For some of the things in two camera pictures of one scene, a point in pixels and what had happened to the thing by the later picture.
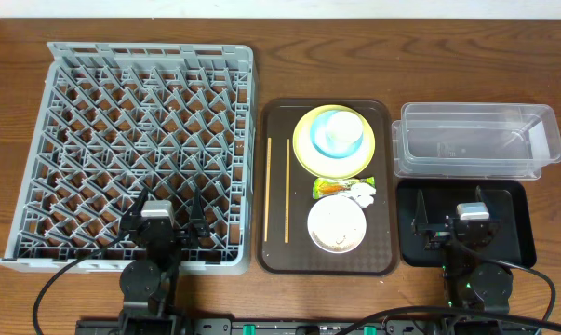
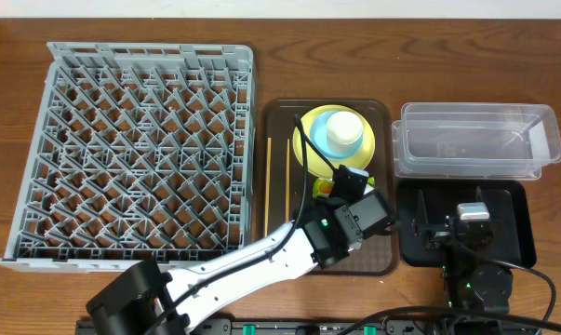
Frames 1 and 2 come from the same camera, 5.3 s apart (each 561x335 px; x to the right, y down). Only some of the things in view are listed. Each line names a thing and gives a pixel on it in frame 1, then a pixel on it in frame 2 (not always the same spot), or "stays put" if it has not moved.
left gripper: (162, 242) -> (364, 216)
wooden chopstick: (268, 182) stays put
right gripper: (438, 236) stays put
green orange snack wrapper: (327, 187) stays put
